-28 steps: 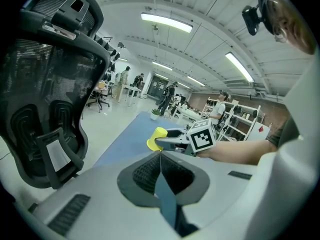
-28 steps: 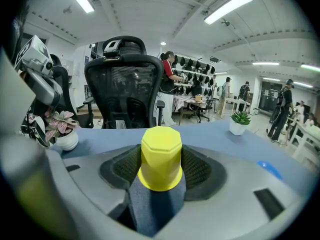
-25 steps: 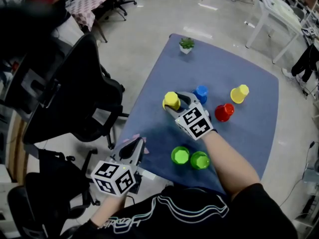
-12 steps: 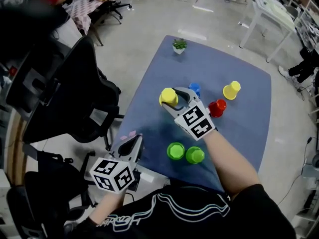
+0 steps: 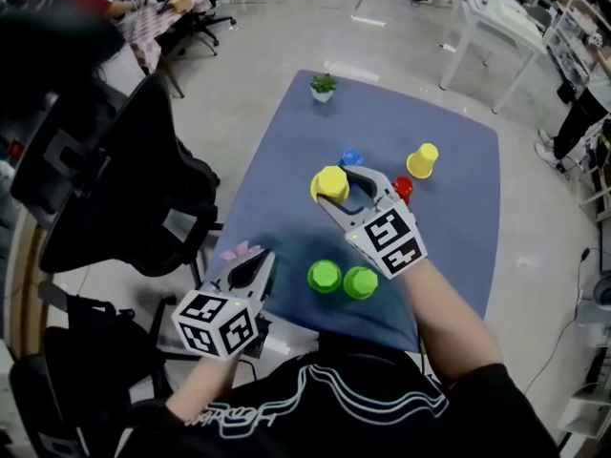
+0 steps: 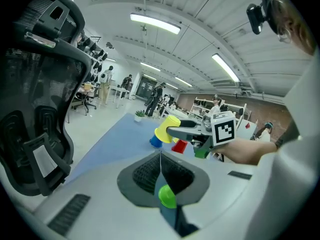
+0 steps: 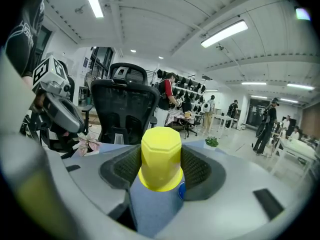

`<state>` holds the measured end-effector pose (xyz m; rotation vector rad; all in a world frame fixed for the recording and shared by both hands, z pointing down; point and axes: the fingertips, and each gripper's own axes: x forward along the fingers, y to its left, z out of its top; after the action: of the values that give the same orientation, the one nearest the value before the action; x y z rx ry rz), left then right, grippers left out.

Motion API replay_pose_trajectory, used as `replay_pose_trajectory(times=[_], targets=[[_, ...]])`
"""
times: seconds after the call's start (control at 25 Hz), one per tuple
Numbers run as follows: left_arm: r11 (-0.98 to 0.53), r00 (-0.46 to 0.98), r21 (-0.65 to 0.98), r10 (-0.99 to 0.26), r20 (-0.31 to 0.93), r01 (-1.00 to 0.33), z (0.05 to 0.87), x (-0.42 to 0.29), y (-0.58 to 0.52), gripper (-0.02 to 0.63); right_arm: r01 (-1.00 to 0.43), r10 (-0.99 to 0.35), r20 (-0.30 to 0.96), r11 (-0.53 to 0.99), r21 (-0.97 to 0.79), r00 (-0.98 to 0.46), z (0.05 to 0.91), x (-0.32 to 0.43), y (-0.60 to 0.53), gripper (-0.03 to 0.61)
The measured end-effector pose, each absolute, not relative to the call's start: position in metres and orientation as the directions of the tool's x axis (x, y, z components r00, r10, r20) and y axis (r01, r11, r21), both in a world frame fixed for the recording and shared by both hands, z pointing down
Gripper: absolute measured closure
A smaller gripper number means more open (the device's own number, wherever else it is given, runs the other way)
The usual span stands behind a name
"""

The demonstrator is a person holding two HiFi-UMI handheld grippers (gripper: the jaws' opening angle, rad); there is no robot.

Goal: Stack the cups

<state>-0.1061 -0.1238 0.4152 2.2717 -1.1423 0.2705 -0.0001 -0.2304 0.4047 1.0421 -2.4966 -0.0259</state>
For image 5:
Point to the small wooden box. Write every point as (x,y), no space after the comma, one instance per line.
(180,0)

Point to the person's left forearm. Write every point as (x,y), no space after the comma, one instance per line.
(205,389)

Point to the yellow paper cup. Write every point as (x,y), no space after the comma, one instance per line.
(330,184)
(422,162)

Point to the black office chair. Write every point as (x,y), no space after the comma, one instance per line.
(95,351)
(200,22)
(133,184)

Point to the green plant in white pot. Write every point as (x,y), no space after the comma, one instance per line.
(323,89)

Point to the white table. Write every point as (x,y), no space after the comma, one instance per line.
(496,22)

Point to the white shelf unit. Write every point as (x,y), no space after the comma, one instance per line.
(568,31)

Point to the cream box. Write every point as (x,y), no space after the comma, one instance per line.
(506,14)

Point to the brown wooden board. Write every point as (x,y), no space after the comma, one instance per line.
(26,279)

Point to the blue paper cup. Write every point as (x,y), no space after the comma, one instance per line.
(351,157)

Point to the red paper cup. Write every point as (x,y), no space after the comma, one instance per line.
(403,188)

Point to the person's black printed shirt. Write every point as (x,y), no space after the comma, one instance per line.
(334,413)

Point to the grey floor fan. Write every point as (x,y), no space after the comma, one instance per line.
(599,294)

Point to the pink checkered tablecloth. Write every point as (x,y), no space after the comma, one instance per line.
(148,31)

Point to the person's right forearm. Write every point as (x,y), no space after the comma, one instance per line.
(448,322)

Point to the white low shelf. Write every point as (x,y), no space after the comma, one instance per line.
(587,408)

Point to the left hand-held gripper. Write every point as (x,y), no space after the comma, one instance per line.
(205,325)

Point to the green paper cup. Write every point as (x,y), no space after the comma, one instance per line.
(324,276)
(360,283)

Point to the blue tablecloth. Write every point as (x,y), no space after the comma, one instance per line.
(448,208)

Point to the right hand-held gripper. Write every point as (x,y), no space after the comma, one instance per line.
(386,236)

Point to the pink plant in white pot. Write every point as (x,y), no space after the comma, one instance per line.
(241,250)

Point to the black table frame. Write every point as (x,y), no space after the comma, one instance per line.
(195,272)

